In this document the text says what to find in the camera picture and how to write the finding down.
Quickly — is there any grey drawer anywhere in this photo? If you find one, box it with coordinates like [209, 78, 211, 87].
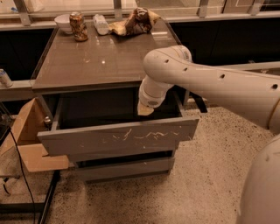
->
[68, 148, 176, 162]
[76, 157, 175, 181]
[36, 93, 200, 157]

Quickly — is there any black metal frame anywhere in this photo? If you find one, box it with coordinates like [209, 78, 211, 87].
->
[0, 170, 61, 224]

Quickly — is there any grey bottom drawer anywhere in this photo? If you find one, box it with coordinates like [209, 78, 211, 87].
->
[76, 157, 175, 181]

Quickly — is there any grey top drawer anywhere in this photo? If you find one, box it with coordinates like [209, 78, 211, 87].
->
[36, 93, 200, 157]

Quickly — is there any black cable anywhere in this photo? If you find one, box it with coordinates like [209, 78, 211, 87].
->
[8, 128, 38, 224]

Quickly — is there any open cardboard box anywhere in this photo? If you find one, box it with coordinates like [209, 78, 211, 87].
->
[11, 98, 69, 172]

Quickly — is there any white can on ledge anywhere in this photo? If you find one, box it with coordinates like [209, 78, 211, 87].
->
[0, 69, 13, 88]

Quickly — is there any grey middle drawer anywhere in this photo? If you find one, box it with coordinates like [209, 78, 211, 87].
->
[68, 148, 176, 162]

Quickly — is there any white bowl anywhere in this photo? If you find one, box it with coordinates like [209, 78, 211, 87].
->
[54, 14, 72, 34]

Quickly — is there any clear plastic water bottle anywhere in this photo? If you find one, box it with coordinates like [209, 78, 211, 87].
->
[93, 14, 109, 35]

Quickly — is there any grey drawer cabinet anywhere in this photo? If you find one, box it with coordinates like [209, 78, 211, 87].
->
[31, 17, 197, 184]

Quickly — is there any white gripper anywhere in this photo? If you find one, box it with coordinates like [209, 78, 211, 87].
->
[137, 86, 166, 116]

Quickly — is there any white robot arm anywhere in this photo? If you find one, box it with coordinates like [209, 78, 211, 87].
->
[137, 45, 280, 224]

